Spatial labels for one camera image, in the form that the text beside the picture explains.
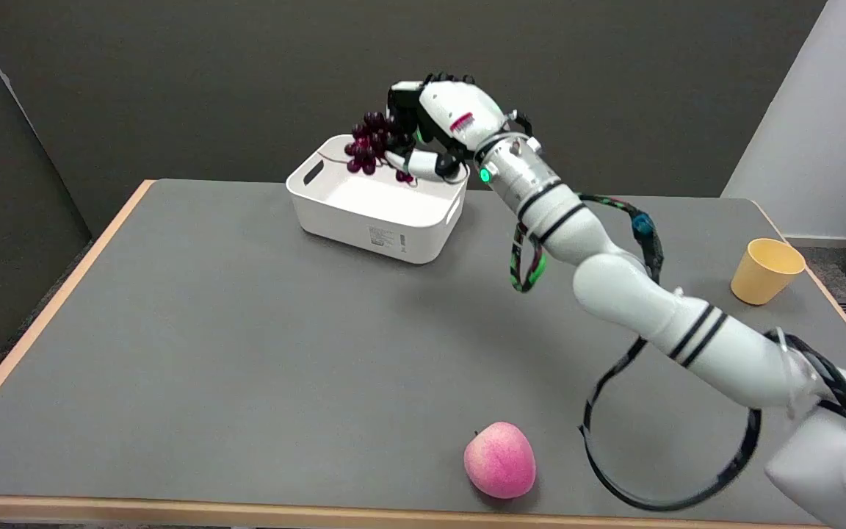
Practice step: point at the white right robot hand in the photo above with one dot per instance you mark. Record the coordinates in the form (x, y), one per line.
(452, 112)

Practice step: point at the dark purple grape bunch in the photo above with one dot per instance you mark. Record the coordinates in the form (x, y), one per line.
(369, 144)

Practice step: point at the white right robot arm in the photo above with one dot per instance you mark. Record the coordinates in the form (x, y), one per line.
(614, 286)

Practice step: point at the white plastic storage box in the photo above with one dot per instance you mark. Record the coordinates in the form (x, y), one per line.
(379, 202)

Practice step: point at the yellow paper cup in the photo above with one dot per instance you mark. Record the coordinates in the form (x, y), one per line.
(765, 270)

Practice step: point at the pink apple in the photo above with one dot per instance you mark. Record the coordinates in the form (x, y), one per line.
(500, 460)

